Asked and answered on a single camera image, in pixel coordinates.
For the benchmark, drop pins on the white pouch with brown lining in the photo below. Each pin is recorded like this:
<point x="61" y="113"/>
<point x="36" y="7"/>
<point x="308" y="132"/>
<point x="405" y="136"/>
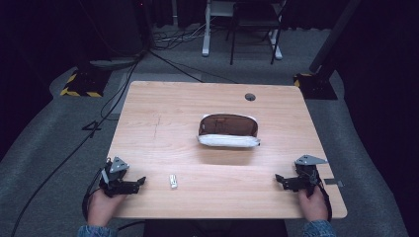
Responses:
<point x="228" y="131"/>

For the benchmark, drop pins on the person's left hand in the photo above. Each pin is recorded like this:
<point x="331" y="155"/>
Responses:
<point x="102" y="207"/>

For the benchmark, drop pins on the black chair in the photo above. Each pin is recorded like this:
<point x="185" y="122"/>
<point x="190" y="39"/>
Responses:
<point x="255" y="19"/>

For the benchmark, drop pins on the small white rectangular object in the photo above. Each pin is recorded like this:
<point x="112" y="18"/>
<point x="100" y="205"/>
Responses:
<point x="173" y="181"/>

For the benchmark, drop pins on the grey tape strip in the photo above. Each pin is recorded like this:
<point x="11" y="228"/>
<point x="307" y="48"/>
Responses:
<point x="333" y="182"/>

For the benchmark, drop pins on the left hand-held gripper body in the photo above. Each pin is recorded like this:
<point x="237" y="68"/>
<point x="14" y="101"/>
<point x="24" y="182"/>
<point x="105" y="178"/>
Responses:
<point x="113" y="181"/>

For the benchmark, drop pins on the white desk frame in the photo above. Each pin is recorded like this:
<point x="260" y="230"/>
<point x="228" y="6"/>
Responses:
<point x="207" y="39"/>

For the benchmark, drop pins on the black slanted stand post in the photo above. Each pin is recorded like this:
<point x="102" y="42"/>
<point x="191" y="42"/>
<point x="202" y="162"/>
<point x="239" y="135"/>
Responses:
<point x="334" y="36"/>

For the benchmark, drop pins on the black equipment cabinet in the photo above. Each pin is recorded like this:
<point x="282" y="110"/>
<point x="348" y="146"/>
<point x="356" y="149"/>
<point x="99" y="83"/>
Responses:
<point x="112" y="26"/>

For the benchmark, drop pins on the black striped stand base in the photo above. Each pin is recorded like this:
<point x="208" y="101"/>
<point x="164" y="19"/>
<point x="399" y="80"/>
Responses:
<point x="317" y="86"/>
<point x="86" y="84"/>

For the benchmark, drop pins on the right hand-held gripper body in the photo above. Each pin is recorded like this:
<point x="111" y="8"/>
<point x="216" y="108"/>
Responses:
<point x="304" y="176"/>

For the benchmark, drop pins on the person's right hand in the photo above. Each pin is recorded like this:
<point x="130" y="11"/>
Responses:
<point x="313" y="205"/>

